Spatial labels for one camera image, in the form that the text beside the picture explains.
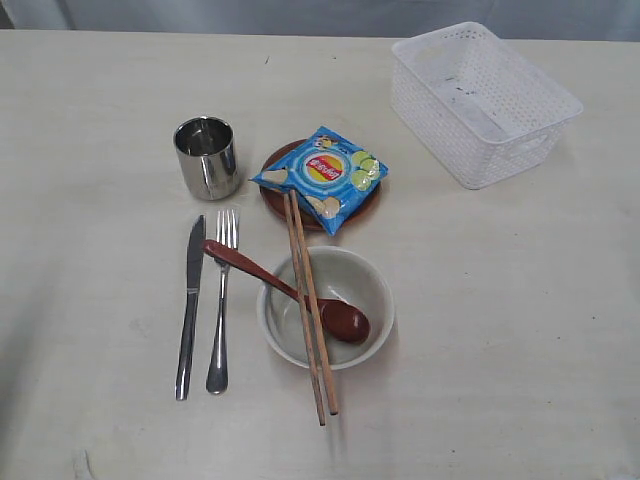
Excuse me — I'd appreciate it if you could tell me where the brown round plate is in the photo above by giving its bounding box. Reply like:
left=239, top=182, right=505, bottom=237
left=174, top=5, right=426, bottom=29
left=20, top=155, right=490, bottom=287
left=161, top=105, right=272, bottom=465
left=259, top=139, right=384, bottom=232

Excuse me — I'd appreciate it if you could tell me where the silver metal fork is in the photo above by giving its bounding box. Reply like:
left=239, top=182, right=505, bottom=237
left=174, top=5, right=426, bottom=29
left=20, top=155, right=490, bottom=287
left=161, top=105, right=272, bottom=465
left=206, top=208, right=239, bottom=395

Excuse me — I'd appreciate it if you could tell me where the white speckled ceramic bowl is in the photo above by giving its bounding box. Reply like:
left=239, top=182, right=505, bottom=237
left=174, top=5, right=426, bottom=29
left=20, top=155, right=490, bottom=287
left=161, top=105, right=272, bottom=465
left=257, top=246, right=395, bottom=371

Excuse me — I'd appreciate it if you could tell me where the white plastic perforated basket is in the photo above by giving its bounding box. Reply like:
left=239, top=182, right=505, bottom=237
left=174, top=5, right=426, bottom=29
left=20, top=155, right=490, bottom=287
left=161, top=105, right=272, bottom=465
left=391, top=21, right=583, bottom=190

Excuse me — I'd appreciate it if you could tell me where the shiny steel cup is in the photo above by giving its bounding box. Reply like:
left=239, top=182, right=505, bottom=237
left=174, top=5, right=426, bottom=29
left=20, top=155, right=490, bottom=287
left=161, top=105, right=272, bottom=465
left=173, top=116, right=240, bottom=201

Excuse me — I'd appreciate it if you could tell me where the brown wooden spoon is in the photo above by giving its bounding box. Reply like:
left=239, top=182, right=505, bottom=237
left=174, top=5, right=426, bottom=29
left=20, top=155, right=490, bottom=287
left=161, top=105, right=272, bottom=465
left=203, top=239, right=371, bottom=344

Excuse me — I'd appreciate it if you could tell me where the blue chips snack bag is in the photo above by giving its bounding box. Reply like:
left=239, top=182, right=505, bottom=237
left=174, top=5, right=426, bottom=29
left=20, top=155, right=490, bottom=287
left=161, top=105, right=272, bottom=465
left=251, top=126, right=388, bottom=236

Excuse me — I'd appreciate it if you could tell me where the silver table knife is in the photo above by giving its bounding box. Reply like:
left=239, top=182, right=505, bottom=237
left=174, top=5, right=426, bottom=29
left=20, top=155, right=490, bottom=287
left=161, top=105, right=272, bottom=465
left=175, top=215, right=206, bottom=401

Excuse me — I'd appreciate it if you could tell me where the wooden chopstick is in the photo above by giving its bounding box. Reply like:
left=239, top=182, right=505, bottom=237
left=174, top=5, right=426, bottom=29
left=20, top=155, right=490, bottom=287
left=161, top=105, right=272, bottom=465
left=283, top=194, right=326, bottom=427
left=289, top=190, right=339, bottom=416

